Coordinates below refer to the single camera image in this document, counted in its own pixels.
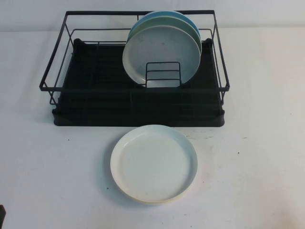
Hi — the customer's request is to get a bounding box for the white round plate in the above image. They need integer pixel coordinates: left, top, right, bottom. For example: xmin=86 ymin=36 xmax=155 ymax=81
xmin=110 ymin=125 xmax=199 ymax=203

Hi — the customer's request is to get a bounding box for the black wire dish rack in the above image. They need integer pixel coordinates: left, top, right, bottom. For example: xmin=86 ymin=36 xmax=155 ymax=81
xmin=39 ymin=10 xmax=231 ymax=106

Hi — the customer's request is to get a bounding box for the light grey round plate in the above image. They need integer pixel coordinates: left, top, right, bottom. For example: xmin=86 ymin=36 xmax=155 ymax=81
xmin=122 ymin=25 xmax=202 ymax=87

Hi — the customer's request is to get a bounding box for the black plastic drip tray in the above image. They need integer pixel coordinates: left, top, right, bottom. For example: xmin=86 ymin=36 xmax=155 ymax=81
xmin=52 ymin=38 xmax=226 ymax=127

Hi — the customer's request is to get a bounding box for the blue round plate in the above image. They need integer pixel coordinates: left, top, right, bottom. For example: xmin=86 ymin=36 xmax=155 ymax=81
xmin=130 ymin=10 xmax=201 ymax=39

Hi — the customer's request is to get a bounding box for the green round plate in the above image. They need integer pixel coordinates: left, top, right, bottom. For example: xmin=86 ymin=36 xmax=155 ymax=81
xmin=127 ymin=15 xmax=203 ymax=58

